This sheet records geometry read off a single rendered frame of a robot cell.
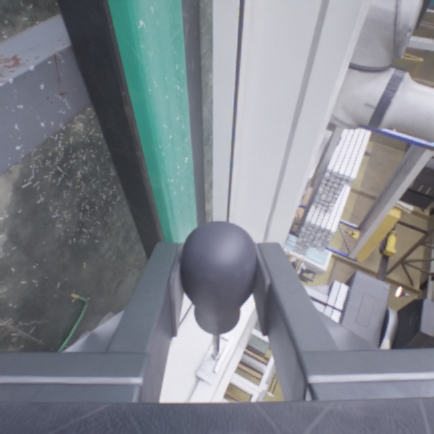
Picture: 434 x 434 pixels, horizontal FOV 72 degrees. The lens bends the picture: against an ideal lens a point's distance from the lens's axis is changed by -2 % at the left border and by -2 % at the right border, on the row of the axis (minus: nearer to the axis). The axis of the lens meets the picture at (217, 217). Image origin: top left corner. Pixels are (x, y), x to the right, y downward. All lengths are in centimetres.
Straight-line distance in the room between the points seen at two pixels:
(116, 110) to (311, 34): 11
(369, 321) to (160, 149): 36
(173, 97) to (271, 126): 9
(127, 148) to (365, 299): 37
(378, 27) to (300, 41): 65
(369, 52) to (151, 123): 74
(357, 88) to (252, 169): 66
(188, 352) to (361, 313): 23
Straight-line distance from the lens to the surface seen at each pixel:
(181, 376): 32
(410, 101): 91
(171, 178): 19
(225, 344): 32
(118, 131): 18
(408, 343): 41
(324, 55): 20
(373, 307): 46
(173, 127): 18
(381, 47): 86
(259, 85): 22
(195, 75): 21
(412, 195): 496
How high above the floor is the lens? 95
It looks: 16 degrees down
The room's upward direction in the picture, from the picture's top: 113 degrees clockwise
